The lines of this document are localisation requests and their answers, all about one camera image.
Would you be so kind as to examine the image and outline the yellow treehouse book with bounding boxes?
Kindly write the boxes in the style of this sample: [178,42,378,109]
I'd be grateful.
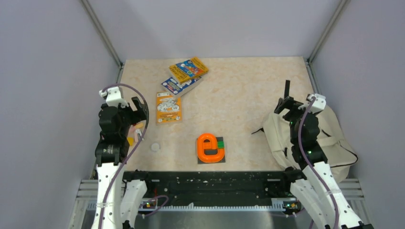
[169,57,209,84]

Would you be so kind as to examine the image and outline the cream canvas student bag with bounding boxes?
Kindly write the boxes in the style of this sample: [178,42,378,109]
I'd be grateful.
[258,106,358,183]

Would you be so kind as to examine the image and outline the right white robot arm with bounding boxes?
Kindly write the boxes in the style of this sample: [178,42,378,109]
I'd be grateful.
[274,80,373,229]

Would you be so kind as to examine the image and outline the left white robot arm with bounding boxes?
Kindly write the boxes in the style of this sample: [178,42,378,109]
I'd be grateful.
[92,97,149,229]

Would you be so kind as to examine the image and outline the yellow eraser block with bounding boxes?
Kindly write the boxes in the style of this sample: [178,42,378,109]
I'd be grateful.
[127,137,134,146]

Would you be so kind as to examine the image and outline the orange book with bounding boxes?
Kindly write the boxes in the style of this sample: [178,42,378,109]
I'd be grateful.
[156,92,183,125]

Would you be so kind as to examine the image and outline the blue white book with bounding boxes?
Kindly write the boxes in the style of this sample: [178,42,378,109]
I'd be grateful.
[160,77,203,98]

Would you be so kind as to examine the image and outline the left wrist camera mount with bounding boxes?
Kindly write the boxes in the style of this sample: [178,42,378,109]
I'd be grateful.
[99,86,129,108]

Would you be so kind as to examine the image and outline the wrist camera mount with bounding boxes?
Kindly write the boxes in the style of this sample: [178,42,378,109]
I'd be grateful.
[99,86,129,108]
[305,94,326,114]

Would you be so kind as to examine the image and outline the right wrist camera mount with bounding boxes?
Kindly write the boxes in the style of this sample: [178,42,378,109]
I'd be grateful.
[305,94,326,114]

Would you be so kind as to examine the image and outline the orange ring toy on bricks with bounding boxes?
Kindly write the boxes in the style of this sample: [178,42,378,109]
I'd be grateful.
[196,133,226,164]

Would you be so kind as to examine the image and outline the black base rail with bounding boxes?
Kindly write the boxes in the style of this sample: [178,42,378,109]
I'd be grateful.
[123,171,293,207]

